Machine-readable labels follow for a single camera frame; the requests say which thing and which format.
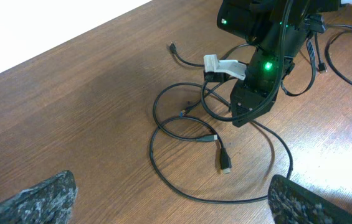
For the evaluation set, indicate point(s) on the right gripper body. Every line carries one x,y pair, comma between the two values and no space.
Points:
244,100

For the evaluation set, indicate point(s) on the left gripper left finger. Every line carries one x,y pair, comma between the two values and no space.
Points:
49,201

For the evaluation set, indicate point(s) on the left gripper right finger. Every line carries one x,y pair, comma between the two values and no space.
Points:
292,203

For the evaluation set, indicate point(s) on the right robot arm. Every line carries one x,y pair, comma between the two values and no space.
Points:
277,29

